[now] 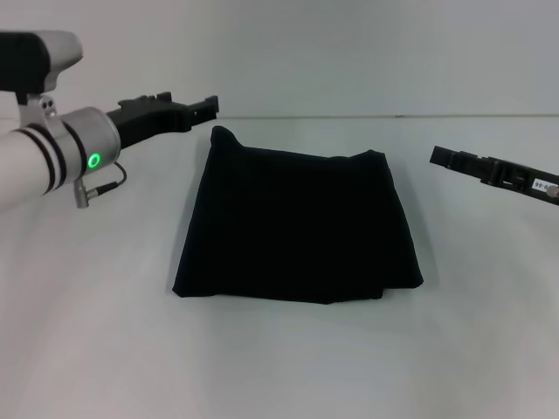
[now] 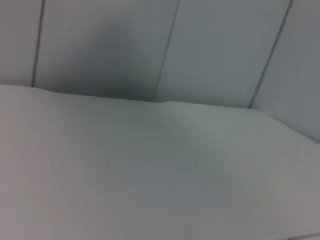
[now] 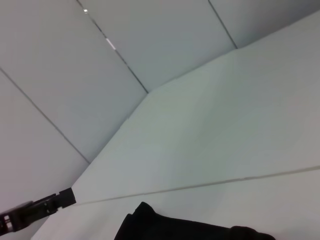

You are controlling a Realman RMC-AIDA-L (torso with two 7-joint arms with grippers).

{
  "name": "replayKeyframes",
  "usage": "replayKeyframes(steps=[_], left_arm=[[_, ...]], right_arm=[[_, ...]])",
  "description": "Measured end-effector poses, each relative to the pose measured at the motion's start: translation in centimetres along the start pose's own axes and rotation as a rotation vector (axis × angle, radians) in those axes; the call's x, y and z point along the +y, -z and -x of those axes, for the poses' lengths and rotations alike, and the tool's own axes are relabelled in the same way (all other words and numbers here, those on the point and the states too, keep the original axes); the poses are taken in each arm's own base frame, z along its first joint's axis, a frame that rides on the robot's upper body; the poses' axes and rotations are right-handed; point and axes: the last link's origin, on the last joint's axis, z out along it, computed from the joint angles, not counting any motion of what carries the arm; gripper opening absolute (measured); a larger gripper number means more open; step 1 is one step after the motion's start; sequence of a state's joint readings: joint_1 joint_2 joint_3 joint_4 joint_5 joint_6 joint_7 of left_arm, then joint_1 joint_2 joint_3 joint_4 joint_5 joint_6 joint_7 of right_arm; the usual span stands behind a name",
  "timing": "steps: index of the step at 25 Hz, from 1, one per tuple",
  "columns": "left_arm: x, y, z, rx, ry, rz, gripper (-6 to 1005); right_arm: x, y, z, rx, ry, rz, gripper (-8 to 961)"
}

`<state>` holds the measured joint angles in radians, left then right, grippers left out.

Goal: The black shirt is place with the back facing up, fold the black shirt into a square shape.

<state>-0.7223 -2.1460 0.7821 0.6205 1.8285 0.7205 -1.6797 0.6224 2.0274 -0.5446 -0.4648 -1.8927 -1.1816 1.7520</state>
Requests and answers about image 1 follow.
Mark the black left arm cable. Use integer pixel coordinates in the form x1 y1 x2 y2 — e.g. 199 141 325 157
72 161 128 210

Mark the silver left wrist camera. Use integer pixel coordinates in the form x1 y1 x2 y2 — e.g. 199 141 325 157
0 29 85 127

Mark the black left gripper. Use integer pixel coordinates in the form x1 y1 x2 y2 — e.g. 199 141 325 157
104 91 220 150

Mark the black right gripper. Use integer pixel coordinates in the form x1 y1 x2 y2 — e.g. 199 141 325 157
429 146 559 206

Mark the black shirt with white print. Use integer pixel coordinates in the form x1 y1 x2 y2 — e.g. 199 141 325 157
171 125 425 306

